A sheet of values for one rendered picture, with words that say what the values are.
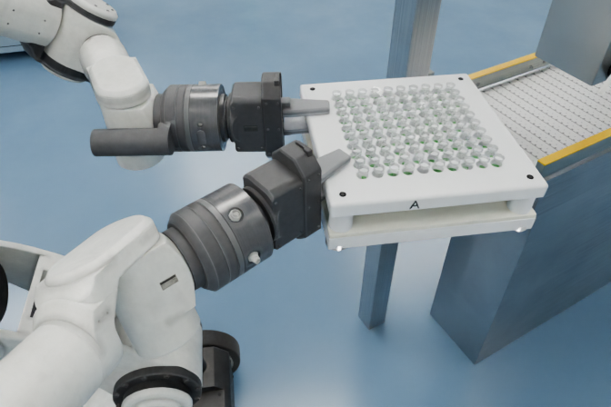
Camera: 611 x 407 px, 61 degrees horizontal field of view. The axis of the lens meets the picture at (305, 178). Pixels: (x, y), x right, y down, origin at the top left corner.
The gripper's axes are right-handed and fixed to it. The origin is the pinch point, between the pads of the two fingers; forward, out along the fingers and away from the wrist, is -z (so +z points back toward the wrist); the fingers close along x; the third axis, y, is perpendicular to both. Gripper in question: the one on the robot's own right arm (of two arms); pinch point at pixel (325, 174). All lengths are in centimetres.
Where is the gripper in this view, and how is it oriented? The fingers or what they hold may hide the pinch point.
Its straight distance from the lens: 59.4
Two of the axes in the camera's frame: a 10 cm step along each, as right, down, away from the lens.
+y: 6.5, 5.0, -5.8
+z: -7.6, 4.4, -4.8
